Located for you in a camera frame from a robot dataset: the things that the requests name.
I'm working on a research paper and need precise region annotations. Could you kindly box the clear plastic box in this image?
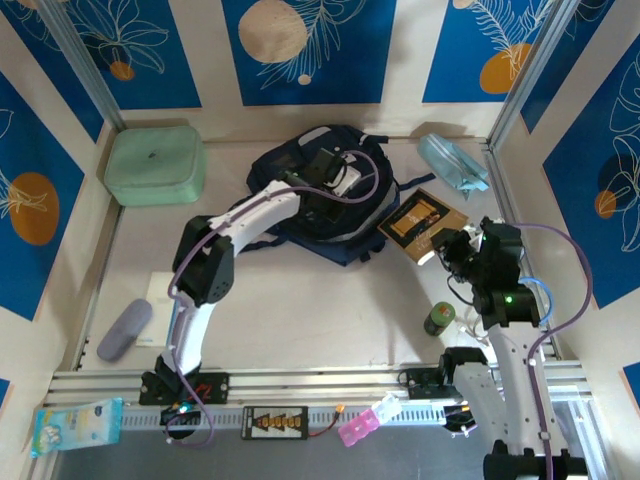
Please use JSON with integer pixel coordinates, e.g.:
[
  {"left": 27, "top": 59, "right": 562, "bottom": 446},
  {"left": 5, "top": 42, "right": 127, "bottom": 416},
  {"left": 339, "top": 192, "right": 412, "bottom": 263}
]
[{"left": 372, "top": 393, "right": 403, "bottom": 424}]

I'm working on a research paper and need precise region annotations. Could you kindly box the blue cable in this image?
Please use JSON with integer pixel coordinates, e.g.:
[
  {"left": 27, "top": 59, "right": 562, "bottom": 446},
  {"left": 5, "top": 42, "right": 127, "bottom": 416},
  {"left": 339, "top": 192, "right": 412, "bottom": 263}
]
[{"left": 519, "top": 278, "right": 557, "bottom": 327}]

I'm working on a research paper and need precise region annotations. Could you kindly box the green jar dark lid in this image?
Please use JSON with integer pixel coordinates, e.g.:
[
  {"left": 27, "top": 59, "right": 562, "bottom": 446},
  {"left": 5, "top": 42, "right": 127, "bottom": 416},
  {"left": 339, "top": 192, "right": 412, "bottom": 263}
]
[{"left": 423, "top": 301, "right": 455, "bottom": 337}]

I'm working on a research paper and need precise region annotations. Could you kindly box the wet wipes packet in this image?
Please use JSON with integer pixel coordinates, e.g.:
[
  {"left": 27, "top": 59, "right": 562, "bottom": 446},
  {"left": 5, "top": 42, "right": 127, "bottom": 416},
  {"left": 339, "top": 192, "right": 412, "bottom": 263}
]
[{"left": 30, "top": 397, "right": 125, "bottom": 460}]

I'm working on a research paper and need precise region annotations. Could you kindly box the aluminium frame post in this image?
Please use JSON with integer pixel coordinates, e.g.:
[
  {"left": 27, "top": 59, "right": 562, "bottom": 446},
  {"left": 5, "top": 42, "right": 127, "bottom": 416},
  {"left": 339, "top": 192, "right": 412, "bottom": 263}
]
[
  {"left": 37, "top": 0, "right": 126, "bottom": 132},
  {"left": 487, "top": 0, "right": 576, "bottom": 151}
]

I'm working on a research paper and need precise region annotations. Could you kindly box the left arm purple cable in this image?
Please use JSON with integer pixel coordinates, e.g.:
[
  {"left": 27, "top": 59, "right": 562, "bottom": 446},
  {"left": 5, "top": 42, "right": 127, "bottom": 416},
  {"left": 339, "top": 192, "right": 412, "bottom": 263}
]
[{"left": 164, "top": 149, "right": 384, "bottom": 449}]

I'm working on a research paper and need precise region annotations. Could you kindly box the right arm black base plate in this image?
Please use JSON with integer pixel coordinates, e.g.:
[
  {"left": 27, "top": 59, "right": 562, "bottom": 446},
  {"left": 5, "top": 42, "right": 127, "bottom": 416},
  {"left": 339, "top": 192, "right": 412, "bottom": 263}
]
[{"left": 399, "top": 367, "right": 461, "bottom": 401}]

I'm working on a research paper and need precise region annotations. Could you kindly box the black charging board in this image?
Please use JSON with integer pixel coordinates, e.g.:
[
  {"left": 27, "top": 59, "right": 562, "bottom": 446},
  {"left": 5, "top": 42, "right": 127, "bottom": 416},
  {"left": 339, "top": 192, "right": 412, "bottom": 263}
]
[{"left": 241, "top": 405, "right": 310, "bottom": 441}]

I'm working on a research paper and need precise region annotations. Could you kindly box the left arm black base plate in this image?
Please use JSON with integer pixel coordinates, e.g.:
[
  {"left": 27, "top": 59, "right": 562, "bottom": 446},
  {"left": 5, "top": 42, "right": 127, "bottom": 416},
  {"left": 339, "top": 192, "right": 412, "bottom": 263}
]
[{"left": 138, "top": 371, "right": 231, "bottom": 406}]

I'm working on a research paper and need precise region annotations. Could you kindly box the black controller board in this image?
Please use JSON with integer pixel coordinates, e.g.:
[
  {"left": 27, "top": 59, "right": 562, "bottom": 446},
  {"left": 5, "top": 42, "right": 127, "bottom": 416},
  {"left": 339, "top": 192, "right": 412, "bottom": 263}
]
[
  {"left": 443, "top": 403, "right": 485, "bottom": 432},
  {"left": 159, "top": 403, "right": 202, "bottom": 427}
]

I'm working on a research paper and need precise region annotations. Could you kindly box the mint green storage case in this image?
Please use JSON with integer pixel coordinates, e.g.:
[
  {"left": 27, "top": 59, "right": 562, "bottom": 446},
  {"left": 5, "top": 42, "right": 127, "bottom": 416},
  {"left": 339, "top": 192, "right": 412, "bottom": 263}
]
[{"left": 103, "top": 124, "right": 208, "bottom": 208}]

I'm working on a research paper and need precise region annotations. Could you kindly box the brown cover book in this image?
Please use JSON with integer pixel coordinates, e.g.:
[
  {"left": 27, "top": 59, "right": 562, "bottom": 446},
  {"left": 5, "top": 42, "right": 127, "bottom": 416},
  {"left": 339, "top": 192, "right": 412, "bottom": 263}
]
[{"left": 376, "top": 188, "right": 470, "bottom": 266}]

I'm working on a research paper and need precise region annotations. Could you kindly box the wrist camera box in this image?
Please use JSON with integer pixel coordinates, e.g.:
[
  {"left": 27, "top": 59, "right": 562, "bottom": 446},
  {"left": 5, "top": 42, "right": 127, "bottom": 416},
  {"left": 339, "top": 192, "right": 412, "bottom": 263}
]
[
  {"left": 327, "top": 160, "right": 362, "bottom": 197},
  {"left": 463, "top": 216, "right": 524, "bottom": 251}
]

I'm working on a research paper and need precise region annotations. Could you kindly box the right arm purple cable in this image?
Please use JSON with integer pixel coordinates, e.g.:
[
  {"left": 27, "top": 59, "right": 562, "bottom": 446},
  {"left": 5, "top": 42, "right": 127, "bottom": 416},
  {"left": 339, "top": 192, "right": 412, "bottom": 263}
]
[{"left": 447, "top": 222, "right": 594, "bottom": 480}]

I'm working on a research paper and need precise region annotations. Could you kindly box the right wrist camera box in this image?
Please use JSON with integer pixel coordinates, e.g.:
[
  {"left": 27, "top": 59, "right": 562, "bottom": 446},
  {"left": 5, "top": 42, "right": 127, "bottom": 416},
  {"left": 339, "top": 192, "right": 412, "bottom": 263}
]
[{"left": 463, "top": 216, "right": 524, "bottom": 251}]

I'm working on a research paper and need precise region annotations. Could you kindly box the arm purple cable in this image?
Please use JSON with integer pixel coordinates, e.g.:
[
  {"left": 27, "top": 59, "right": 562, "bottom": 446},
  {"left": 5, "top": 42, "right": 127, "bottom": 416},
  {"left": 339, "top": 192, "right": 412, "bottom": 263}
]
[
  {"left": 447, "top": 222, "right": 594, "bottom": 480},
  {"left": 164, "top": 149, "right": 384, "bottom": 449}
]

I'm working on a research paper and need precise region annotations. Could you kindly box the navy blue backpack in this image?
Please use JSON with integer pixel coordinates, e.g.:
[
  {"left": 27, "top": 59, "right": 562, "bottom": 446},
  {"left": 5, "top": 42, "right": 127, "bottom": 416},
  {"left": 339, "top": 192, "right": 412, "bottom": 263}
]
[{"left": 248, "top": 124, "right": 436, "bottom": 267}]

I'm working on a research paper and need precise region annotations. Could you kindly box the pink plastic box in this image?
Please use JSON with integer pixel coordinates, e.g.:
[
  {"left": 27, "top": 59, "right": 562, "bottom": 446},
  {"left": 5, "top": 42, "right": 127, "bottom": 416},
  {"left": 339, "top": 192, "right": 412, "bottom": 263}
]
[{"left": 337, "top": 408, "right": 381, "bottom": 447}]

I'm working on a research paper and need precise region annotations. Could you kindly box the grey glasses case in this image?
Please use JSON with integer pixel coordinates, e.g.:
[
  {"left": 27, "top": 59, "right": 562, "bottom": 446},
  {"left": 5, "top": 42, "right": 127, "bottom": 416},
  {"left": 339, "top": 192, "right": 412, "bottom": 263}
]
[{"left": 96, "top": 298, "right": 153, "bottom": 363}]

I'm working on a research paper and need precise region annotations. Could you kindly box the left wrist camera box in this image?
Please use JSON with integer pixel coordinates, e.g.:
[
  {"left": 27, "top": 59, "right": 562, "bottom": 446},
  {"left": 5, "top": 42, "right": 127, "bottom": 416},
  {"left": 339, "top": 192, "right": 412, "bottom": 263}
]
[{"left": 327, "top": 160, "right": 362, "bottom": 197}]

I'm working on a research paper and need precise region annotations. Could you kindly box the red wire yellow connector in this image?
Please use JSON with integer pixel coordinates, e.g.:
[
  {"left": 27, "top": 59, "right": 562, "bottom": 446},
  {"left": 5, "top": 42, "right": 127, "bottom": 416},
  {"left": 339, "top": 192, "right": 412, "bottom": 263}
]
[{"left": 307, "top": 403, "right": 347, "bottom": 437}]

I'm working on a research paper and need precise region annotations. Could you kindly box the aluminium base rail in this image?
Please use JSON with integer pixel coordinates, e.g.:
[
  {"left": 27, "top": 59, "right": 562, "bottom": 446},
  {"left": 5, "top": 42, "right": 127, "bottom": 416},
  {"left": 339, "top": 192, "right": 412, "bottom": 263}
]
[{"left": 42, "top": 367, "right": 594, "bottom": 409}]

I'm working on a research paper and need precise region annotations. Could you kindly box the light blue pencil case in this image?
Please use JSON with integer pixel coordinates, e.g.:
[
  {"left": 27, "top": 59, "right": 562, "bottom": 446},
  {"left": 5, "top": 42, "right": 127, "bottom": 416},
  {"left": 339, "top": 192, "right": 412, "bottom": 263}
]
[{"left": 417, "top": 132, "right": 491, "bottom": 202}]

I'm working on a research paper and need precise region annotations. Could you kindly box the white and blue booklet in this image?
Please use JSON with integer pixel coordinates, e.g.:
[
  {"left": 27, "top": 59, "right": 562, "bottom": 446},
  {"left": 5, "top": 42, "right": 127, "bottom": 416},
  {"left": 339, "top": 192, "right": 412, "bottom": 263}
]
[{"left": 146, "top": 271, "right": 182, "bottom": 348}]

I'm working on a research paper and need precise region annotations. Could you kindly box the perforated cable tray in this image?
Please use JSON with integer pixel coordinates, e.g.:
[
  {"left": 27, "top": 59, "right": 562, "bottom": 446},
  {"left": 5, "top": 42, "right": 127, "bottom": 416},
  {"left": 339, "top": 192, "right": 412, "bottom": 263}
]
[{"left": 119, "top": 402, "right": 451, "bottom": 432}]

